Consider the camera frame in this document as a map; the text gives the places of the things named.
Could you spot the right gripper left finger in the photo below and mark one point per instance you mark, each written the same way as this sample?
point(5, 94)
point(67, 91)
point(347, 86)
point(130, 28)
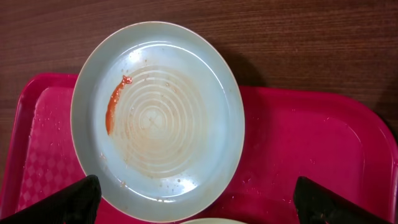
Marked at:
point(77, 203)

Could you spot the white plate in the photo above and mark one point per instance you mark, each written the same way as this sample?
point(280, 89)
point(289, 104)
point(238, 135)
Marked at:
point(212, 221)
point(158, 117)

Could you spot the red plastic tray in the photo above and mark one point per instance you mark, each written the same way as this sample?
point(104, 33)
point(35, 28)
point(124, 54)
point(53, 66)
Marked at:
point(331, 139)

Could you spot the white plate top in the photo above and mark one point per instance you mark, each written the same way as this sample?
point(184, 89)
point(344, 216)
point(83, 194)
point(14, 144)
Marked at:
point(158, 117)

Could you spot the white plate right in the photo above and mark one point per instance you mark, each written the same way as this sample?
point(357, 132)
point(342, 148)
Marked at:
point(212, 221)

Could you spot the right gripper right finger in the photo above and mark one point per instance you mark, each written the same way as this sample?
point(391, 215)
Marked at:
point(316, 204)

